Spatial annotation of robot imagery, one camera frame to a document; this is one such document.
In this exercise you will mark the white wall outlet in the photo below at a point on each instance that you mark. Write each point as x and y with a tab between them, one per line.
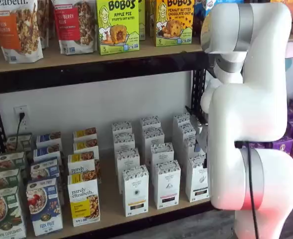
24	110

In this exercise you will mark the blue flax plus box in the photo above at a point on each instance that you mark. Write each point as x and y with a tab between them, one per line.
48	139
44	206
46	152
44	169

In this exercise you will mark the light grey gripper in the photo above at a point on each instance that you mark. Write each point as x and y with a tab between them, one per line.
202	134

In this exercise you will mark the green apple cinnamon box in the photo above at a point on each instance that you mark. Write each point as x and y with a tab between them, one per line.
2	179
4	214
10	161
19	144

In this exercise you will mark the black metal shelf rack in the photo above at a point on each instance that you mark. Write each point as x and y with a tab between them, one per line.
86	74

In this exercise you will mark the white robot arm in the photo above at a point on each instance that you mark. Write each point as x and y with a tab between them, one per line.
248	112

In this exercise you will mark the blue Z Bar box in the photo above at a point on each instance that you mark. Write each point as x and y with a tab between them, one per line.
198	15

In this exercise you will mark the red label granola bag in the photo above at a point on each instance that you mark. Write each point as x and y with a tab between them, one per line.
71	25

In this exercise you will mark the green Bobo's apple pie box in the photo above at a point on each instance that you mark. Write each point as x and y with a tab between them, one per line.
116	27
141	20

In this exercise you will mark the purely elizabeth yellow box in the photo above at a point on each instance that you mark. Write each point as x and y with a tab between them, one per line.
85	133
85	145
82	199
81	164

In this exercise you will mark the yellow Bobo's peanut butter box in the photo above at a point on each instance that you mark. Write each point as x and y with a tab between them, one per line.
173	25

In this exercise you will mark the white box yellow strip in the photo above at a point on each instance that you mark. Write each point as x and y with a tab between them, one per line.
135	191
126	159
124	142
121	127

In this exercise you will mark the white box pink strip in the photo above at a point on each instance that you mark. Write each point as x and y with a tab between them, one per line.
167	184
161	154
153	137
150	122

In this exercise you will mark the white box green strip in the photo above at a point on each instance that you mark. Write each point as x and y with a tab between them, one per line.
196	179
181	118
184	132
188	149

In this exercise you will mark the white purely elizabeth granola bag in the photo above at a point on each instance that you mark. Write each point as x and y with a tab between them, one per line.
45	22

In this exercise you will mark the orange label granola bag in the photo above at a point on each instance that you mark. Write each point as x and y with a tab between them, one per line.
17	30

